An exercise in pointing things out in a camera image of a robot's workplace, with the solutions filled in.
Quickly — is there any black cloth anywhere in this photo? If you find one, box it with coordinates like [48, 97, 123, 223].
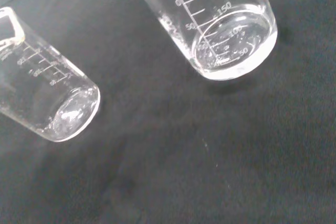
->
[0, 0, 336, 224]

